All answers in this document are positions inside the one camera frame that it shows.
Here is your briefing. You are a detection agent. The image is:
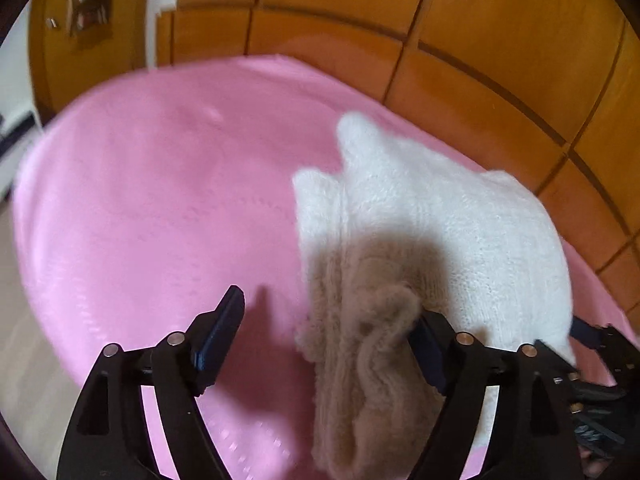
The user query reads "wooden door with handle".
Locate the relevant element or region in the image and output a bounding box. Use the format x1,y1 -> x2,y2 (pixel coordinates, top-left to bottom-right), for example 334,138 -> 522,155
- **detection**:
29,0 -> 152,123

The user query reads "pink blanket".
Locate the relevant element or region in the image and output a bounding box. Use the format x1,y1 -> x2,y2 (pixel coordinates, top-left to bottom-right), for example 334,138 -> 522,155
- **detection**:
10,55 -> 638,480

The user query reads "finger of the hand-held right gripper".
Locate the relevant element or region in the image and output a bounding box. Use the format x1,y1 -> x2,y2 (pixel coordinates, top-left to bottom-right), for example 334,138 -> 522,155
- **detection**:
570,316 -> 633,386
534,339 -> 583,386

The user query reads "white knit sweater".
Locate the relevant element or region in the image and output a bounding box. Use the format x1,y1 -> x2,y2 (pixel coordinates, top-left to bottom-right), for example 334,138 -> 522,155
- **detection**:
291,110 -> 577,480

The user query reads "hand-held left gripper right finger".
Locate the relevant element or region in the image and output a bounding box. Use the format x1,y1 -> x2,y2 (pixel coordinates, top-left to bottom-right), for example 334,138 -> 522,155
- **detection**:
407,310 -> 585,480

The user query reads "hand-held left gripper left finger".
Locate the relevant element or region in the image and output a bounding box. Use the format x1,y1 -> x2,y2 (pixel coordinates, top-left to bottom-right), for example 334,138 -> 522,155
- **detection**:
57,285 -> 247,480

